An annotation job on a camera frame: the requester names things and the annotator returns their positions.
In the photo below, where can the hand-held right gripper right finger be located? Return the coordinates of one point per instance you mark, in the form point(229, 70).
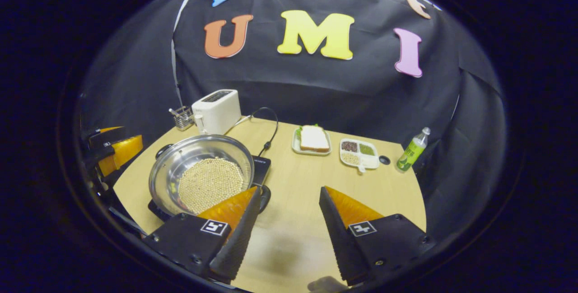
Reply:
point(338, 234)

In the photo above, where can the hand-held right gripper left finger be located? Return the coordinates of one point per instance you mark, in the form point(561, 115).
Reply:
point(239, 239)

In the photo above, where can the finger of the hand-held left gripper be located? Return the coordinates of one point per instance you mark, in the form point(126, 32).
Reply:
point(124, 151)
point(108, 136)

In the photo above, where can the black induction cooktop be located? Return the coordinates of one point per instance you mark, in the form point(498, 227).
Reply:
point(262, 169)

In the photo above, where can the stainless steel pot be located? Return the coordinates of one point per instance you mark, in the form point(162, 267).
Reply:
point(203, 148)

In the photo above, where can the pile of soybeans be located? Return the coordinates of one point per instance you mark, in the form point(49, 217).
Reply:
point(210, 184)

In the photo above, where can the white divided dish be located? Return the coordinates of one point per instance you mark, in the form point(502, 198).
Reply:
point(370, 162)

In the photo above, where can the black table grommet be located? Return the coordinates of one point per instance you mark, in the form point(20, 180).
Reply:
point(384, 160)

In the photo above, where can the white sandwich plate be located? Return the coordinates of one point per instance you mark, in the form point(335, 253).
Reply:
point(295, 146)

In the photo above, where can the sandwich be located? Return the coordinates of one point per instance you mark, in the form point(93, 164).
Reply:
point(314, 138)

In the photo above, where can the white toaster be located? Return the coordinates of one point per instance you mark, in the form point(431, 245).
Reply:
point(216, 112)

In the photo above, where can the green tea bottle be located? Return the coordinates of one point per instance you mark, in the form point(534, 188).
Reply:
point(411, 153)

